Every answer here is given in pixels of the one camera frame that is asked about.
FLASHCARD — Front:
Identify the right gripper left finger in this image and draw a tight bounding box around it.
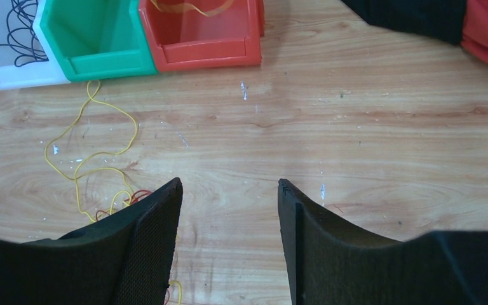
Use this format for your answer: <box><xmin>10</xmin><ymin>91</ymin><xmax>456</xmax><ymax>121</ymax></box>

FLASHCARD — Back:
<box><xmin>0</xmin><ymin>178</ymin><xmax>183</xmax><ymax>304</ymax></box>

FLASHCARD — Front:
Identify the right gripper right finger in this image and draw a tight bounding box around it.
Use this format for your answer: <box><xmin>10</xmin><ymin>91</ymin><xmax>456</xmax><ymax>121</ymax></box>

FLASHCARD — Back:
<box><xmin>278</xmin><ymin>179</ymin><xmax>488</xmax><ymax>304</ymax></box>

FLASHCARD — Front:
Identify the red cable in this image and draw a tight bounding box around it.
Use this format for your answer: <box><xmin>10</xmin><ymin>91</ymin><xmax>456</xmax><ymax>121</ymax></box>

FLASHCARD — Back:
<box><xmin>95</xmin><ymin>189</ymin><xmax>172</xmax><ymax>305</ymax></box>

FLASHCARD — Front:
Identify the yellow cable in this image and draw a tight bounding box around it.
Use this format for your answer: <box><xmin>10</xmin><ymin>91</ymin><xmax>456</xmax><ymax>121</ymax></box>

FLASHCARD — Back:
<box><xmin>43</xmin><ymin>79</ymin><xmax>184</xmax><ymax>305</ymax></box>

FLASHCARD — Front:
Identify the purple cable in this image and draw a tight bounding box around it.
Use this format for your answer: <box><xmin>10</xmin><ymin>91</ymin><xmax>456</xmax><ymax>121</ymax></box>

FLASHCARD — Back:
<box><xmin>0</xmin><ymin>0</ymin><xmax>50</xmax><ymax>68</ymax></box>

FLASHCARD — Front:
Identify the green plastic bin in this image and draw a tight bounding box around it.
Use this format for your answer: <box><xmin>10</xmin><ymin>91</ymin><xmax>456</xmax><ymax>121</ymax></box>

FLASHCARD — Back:
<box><xmin>40</xmin><ymin>0</ymin><xmax>158</xmax><ymax>82</ymax></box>

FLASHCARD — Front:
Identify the red plastic bin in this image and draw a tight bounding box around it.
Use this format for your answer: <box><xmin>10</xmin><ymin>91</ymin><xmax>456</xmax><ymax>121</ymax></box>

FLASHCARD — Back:
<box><xmin>138</xmin><ymin>0</ymin><xmax>265</xmax><ymax>72</ymax></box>

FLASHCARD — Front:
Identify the white plastic bin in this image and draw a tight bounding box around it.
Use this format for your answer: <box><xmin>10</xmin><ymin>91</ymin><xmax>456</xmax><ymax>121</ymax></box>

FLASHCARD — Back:
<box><xmin>0</xmin><ymin>1</ymin><xmax>69</xmax><ymax>90</ymax></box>

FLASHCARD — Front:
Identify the black shirt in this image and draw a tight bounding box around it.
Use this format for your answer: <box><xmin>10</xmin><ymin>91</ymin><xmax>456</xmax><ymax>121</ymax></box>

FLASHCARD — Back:
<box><xmin>342</xmin><ymin>0</ymin><xmax>467</xmax><ymax>46</ymax></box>

